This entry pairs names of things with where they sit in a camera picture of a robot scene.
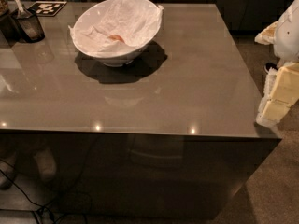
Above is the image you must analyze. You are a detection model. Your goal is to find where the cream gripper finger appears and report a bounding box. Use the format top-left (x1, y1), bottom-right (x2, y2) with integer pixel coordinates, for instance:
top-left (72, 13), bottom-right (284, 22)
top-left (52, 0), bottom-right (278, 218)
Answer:
top-left (256, 67), bottom-right (299, 127)

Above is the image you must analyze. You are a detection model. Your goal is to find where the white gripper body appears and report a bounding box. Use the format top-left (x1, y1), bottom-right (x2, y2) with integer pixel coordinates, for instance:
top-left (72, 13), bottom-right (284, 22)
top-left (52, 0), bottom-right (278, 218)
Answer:
top-left (264, 63), bottom-right (299, 97)

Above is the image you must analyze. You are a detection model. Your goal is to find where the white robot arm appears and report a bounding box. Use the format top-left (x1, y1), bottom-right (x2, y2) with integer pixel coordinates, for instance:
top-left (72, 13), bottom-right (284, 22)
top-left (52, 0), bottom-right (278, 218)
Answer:
top-left (254, 0), bottom-right (299, 127)

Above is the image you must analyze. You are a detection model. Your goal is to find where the white bowl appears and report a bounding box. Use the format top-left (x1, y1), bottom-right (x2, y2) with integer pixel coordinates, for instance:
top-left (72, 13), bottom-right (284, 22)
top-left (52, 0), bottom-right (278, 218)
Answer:
top-left (71, 0), bottom-right (164, 68)

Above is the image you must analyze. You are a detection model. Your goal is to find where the black white sneaker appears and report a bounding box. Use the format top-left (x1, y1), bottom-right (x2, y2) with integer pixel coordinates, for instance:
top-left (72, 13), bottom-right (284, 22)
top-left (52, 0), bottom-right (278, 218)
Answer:
top-left (264, 63), bottom-right (278, 73)

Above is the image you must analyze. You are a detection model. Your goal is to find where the white paper liner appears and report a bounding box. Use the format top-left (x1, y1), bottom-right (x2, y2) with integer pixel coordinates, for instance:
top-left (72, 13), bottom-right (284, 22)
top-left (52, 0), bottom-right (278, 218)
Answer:
top-left (68, 0), bottom-right (164, 54)

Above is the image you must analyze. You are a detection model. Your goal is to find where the black white fiducial marker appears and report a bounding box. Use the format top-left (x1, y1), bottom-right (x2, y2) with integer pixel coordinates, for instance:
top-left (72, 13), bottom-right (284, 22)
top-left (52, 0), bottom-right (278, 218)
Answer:
top-left (29, 1), bottom-right (66, 17)

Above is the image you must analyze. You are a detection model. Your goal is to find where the dark container with scoop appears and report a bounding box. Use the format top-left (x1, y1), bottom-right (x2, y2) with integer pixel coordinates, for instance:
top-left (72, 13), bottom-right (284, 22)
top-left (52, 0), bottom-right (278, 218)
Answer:
top-left (12, 0), bottom-right (45, 43)

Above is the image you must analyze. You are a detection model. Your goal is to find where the black cable on floor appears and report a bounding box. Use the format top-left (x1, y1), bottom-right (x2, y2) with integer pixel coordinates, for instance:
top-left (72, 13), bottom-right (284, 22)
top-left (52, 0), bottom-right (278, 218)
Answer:
top-left (0, 159), bottom-right (88, 224)

